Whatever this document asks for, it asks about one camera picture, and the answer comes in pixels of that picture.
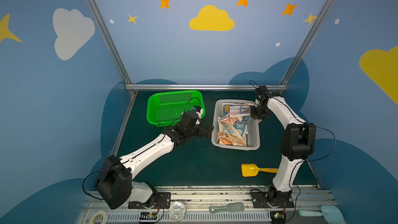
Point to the yellow toy shovel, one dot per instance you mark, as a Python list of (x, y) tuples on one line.
[(252, 170)]

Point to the teal owl pattern towel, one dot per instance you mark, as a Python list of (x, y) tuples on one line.
[(232, 126)]

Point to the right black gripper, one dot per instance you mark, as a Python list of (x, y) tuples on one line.
[(256, 112)]

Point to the left small circuit board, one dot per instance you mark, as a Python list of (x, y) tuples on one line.
[(147, 217)]

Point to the white tape roll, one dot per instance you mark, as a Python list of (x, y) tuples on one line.
[(99, 217)]

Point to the orange pattern towel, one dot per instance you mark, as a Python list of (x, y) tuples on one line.
[(228, 139)]

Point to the aluminium front rail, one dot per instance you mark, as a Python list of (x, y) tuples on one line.
[(198, 199)]

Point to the striped rabbit text towel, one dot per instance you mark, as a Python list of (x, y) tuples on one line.
[(236, 110)]

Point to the grey plastic basket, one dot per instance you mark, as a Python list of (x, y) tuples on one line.
[(251, 139)]

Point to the aluminium right frame post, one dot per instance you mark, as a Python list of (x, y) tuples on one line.
[(309, 38)]

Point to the small circuit board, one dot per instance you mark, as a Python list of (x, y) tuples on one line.
[(278, 218), (147, 217)]

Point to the clear round lid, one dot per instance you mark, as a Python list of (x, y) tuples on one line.
[(177, 211)]

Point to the mint green spatula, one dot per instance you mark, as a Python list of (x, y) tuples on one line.
[(331, 214)]

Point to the aluminium rear frame bar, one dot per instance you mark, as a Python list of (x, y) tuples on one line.
[(152, 87)]

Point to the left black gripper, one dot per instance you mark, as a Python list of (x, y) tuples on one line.
[(200, 130)]

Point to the grey green brush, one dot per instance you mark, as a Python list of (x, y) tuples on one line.
[(231, 208)]

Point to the right small circuit board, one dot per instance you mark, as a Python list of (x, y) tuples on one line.
[(278, 218)]

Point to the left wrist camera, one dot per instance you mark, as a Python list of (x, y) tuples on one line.
[(199, 111)]

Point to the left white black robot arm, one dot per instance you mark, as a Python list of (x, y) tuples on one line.
[(115, 180)]

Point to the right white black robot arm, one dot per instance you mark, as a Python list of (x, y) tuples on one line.
[(298, 141)]

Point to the aluminium frame post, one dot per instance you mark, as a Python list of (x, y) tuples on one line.
[(309, 38), (93, 6)]

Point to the green plastic basket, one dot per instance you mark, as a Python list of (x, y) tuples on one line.
[(166, 108)]

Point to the aluminium left frame post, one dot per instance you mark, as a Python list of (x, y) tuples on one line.
[(93, 6)]

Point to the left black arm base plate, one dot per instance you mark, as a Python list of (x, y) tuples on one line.
[(160, 200)]

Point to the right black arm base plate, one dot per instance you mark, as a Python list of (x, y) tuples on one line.
[(271, 199)]

